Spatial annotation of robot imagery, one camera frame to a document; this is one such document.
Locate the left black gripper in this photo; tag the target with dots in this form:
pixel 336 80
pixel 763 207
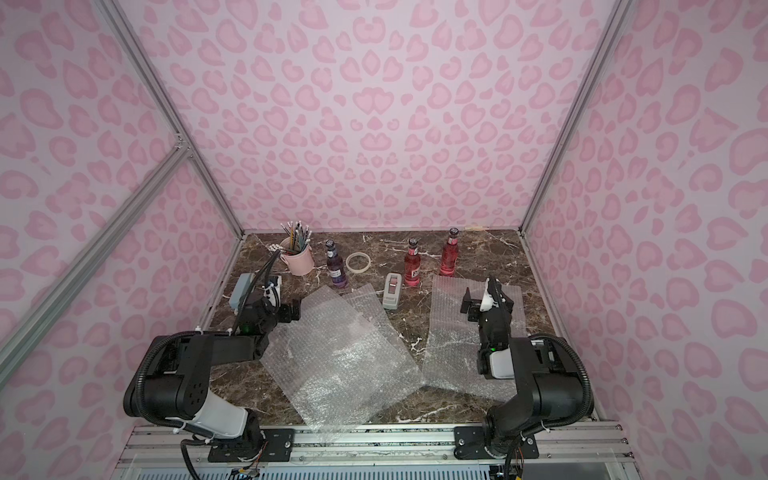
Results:
pixel 279 311

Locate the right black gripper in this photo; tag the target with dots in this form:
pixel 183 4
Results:
pixel 491 309

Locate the bubble wrap sheet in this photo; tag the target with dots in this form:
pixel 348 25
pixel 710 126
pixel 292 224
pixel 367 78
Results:
pixel 335 368
pixel 453 343
pixel 366 302

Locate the red bottle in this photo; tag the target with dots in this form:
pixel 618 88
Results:
pixel 412 263
pixel 449 254

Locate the white tape dispenser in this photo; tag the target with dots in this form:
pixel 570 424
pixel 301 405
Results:
pixel 392 291

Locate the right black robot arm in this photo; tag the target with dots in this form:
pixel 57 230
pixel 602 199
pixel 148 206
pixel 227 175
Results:
pixel 553 388

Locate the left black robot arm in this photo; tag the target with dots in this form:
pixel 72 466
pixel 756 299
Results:
pixel 171 387

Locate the grey stapler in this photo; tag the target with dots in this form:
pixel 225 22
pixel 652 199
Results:
pixel 241 291

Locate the pink pencil cup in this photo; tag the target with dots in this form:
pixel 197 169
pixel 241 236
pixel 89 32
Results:
pixel 298 264

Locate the purple bottle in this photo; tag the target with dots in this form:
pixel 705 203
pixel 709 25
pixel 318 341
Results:
pixel 335 265

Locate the tape roll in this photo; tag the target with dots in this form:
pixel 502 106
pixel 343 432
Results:
pixel 358 263

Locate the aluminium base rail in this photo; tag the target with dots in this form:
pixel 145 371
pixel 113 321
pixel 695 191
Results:
pixel 585 450

